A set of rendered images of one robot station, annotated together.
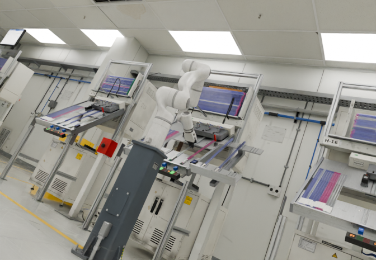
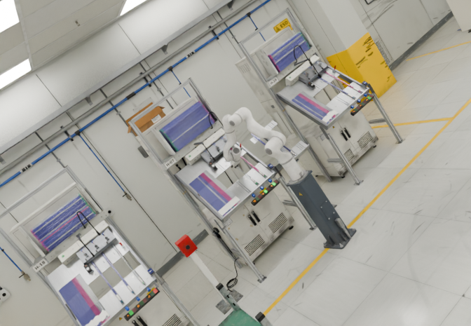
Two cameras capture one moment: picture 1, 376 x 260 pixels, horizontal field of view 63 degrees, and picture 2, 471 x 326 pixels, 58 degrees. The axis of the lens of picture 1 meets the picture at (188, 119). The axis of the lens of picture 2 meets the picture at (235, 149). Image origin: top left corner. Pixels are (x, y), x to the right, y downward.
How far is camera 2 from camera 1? 3.53 m
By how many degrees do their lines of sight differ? 62
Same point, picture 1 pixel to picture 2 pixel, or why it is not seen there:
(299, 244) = (322, 139)
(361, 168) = (296, 81)
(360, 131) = (280, 64)
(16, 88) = not seen: outside the picture
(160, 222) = (267, 219)
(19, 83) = not seen: outside the picture
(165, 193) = (249, 207)
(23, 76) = not seen: outside the picture
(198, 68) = (247, 114)
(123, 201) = (329, 205)
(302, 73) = (106, 40)
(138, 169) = (316, 188)
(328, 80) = (132, 31)
